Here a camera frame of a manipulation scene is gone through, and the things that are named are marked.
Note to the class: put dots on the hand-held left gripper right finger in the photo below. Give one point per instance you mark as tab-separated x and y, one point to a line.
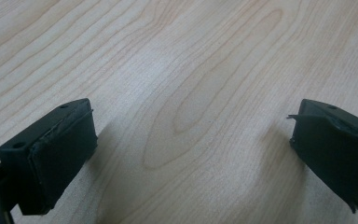
338	155

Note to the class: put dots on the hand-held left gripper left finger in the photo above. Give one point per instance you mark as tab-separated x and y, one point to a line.
52	161

